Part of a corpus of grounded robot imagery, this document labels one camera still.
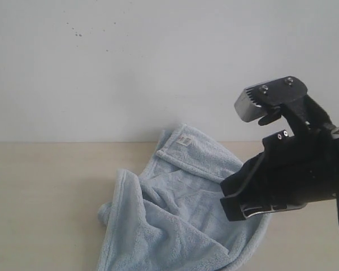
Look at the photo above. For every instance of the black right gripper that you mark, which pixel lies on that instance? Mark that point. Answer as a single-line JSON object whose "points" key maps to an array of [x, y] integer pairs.
{"points": [[287, 175]]}

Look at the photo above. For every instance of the light blue fleece towel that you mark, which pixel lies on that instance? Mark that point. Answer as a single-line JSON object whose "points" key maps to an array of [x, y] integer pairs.
{"points": [[169, 217]]}

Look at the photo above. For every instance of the white barcode label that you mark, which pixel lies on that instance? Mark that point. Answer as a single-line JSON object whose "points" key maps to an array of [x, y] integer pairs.
{"points": [[184, 140]]}

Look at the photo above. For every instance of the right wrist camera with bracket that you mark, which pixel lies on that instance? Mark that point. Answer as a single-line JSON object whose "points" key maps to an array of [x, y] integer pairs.
{"points": [[284, 97]]}

